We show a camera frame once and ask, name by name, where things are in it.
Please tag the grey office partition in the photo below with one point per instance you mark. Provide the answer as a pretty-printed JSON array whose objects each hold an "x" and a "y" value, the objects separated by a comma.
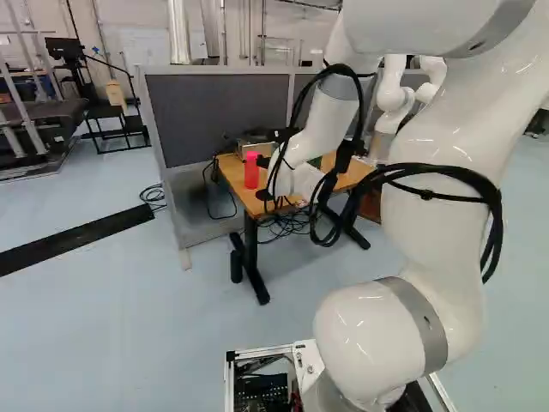
[{"x": 214, "y": 111}]

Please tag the black metal frame stand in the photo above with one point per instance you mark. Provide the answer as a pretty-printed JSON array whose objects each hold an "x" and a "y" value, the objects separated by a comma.
[{"x": 107, "y": 116}]

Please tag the wooden table with black legs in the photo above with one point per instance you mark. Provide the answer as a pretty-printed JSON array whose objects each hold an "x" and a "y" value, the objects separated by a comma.
[{"x": 240, "y": 180}]

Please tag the small white red item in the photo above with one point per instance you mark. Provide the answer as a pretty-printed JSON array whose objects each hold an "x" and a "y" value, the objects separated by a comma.
[{"x": 301, "y": 202}]

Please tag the pink bottle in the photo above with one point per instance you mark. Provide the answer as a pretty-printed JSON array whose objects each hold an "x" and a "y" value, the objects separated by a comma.
[{"x": 251, "y": 173}]

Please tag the white robot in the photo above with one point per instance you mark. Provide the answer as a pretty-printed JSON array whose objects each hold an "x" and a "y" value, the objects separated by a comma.
[{"x": 391, "y": 92}]

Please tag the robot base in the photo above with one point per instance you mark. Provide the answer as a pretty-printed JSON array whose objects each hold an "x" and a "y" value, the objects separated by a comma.
[{"x": 257, "y": 377}]

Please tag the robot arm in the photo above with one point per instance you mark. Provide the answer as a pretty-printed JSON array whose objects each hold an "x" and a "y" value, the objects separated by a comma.
[{"x": 433, "y": 223}]

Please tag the silver metal box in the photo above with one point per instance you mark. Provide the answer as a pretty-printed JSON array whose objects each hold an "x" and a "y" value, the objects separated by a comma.
[{"x": 253, "y": 147}]

